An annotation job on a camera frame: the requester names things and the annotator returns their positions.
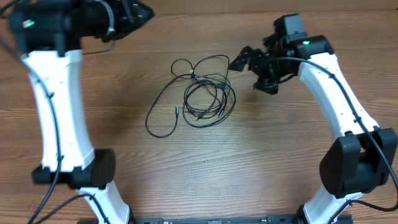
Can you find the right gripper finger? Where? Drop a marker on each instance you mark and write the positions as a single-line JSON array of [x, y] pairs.
[[271, 88], [241, 60]]

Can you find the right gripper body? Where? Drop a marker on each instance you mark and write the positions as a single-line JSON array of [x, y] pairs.
[[275, 70]]

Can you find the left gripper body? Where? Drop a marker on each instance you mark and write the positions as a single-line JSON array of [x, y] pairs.
[[125, 20]]

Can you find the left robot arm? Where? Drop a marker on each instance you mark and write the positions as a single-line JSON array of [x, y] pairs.
[[48, 37]]

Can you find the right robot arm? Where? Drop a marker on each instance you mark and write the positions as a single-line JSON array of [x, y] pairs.
[[361, 155]]

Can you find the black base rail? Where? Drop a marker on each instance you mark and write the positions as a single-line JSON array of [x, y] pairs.
[[214, 220]]

